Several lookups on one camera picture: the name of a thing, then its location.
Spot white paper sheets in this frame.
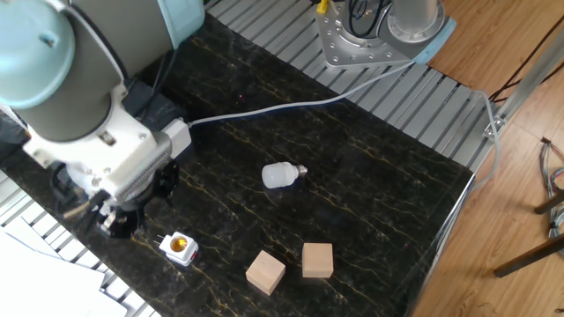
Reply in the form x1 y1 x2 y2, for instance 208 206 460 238
0 217 162 317

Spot white plug-in bulb holder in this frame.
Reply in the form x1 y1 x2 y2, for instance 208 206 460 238
152 231 200 268

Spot white power strip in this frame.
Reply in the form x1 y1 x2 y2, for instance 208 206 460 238
159 117 193 160

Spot thin black floor cables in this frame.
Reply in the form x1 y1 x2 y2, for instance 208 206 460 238
487 12 564 103

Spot wooden cube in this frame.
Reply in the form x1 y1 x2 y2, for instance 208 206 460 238
301 242 335 279
245 249 286 296

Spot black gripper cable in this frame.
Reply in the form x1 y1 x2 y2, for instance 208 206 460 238
48 161 96 212

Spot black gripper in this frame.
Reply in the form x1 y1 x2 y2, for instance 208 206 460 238
96 160 181 240

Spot dark brown wooden stand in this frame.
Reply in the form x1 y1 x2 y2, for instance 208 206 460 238
493 188 564 279

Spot silver robot mounting plate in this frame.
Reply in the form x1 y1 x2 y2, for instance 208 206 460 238
315 0 419 70

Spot white LED bulb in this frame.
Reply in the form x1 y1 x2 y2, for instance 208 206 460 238
261 161 308 190

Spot grey wire bundle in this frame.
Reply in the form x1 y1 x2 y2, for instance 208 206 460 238
539 136 564 241

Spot aluminium frame post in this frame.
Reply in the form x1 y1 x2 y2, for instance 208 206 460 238
482 38 564 141

